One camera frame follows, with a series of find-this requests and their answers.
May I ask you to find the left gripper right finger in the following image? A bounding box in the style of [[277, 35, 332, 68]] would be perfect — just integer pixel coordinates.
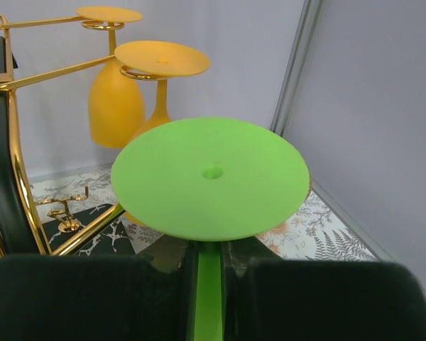
[[221, 237, 426, 340]]

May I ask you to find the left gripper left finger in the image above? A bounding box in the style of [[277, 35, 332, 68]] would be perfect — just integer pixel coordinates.
[[0, 236, 199, 340]]

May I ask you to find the green wine glass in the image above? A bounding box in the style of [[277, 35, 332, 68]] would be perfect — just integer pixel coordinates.
[[111, 117, 310, 340]]

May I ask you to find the gold wine glass rack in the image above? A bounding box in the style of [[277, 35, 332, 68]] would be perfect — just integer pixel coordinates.
[[0, 12, 164, 259]]

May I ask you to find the orange wine glass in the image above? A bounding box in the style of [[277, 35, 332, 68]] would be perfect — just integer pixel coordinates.
[[76, 6, 145, 148], [114, 40, 210, 141]]

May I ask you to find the floral tablecloth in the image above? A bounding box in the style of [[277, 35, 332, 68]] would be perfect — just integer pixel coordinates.
[[31, 169, 377, 261]]

